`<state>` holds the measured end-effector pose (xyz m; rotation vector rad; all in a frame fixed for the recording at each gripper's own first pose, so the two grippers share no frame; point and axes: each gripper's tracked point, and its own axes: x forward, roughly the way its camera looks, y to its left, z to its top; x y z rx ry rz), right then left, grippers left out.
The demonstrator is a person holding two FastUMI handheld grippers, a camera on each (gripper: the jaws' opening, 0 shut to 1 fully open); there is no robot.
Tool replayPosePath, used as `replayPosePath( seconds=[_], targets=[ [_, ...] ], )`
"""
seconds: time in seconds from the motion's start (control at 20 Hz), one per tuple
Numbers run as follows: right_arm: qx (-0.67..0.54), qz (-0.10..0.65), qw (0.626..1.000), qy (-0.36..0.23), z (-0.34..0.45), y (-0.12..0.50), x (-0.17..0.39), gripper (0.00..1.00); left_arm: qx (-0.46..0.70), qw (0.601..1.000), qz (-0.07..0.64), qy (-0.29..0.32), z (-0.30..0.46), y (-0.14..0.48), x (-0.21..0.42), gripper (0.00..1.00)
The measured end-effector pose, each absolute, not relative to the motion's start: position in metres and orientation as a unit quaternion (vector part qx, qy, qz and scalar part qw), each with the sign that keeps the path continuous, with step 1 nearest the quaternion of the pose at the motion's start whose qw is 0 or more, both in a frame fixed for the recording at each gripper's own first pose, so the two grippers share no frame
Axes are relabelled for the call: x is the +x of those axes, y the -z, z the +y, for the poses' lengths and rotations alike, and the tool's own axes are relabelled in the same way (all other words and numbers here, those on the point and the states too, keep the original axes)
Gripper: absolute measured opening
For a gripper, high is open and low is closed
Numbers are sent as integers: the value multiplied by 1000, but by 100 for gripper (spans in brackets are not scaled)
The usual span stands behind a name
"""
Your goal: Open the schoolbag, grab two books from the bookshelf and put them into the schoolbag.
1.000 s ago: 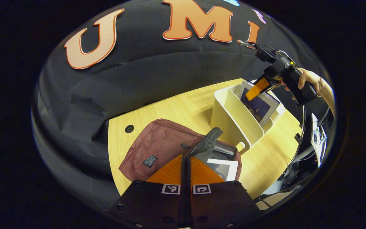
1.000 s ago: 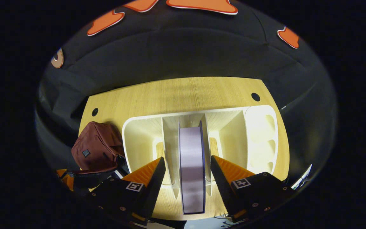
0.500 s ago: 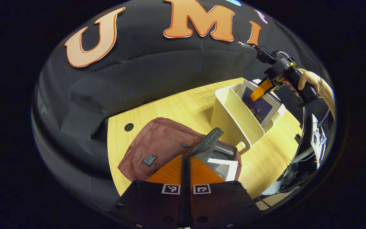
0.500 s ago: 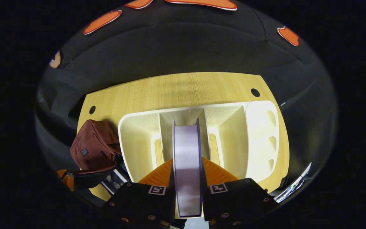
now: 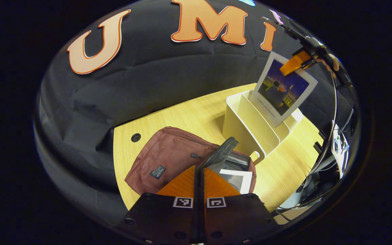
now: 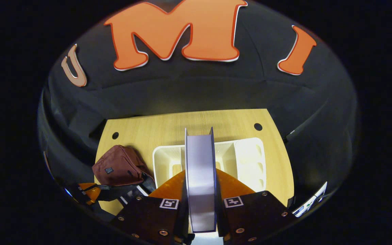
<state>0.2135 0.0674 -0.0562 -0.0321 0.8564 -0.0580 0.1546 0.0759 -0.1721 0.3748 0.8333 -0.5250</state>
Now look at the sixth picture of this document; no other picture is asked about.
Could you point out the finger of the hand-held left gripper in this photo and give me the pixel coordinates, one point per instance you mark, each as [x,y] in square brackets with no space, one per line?
[90,192]

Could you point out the maroon schoolbag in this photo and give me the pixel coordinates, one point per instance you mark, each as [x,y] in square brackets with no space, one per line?
[121,165]

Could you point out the black backdrop cloth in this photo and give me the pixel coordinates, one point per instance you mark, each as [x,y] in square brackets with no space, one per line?
[196,88]

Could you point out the white bookshelf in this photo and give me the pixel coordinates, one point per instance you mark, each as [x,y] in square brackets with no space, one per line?
[247,160]

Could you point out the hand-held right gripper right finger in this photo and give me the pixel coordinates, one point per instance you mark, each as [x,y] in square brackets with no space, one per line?
[250,217]

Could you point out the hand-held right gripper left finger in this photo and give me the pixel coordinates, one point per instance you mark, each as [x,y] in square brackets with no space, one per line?
[148,217]

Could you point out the white control box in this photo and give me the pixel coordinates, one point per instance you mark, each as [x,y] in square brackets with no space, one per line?
[310,202]

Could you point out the blue spine book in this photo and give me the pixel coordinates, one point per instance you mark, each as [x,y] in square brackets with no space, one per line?
[201,177]

